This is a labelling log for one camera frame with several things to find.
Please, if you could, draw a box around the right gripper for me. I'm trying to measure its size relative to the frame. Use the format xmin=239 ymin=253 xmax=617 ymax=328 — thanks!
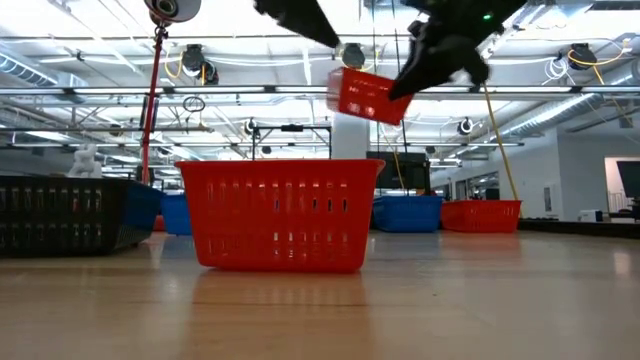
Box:
xmin=388 ymin=0 xmax=529 ymax=101

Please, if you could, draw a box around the red plastic basket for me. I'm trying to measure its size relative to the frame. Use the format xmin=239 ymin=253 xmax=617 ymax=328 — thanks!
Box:
xmin=440 ymin=199 xmax=523 ymax=235
xmin=174 ymin=158 xmax=387 ymax=275
xmin=325 ymin=66 xmax=415 ymax=127

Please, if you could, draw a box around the large black monitor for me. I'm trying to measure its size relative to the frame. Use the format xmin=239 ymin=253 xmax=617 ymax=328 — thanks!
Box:
xmin=366 ymin=150 xmax=432 ymax=197

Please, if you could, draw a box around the blue plastic basket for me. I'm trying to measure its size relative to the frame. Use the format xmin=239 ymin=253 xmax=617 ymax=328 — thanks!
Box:
xmin=159 ymin=193 xmax=194 ymax=237
xmin=371 ymin=194 xmax=445 ymax=234

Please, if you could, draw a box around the white lumpy object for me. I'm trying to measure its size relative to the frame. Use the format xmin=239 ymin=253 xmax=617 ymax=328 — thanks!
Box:
xmin=66 ymin=143 xmax=104 ymax=179

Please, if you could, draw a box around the black plastic basket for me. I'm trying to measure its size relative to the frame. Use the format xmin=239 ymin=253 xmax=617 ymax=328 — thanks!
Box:
xmin=0 ymin=175 xmax=165 ymax=259

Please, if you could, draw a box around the thin yellow cable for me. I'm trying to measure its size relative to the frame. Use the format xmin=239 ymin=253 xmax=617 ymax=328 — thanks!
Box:
xmin=379 ymin=122 xmax=407 ymax=197

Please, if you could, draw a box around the long yellow cable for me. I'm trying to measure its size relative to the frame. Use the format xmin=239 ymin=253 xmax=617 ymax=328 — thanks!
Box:
xmin=481 ymin=82 xmax=522 ymax=202

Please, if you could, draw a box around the black frame rig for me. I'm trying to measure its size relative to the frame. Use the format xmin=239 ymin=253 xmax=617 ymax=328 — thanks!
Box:
xmin=251 ymin=123 xmax=334 ymax=161

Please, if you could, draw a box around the black hanging ring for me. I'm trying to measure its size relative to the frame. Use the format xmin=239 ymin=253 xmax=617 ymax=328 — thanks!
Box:
xmin=182 ymin=95 xmax=207 ymax=114

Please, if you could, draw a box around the black aluminium table frame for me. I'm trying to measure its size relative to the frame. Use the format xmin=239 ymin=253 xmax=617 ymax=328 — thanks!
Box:
xmin=517 ymin=218 xmax=640 ymax=240

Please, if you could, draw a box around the dark wall screen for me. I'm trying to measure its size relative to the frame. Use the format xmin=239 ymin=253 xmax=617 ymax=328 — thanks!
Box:
xmin=615 ymin=159 xmax=640 ymax=200

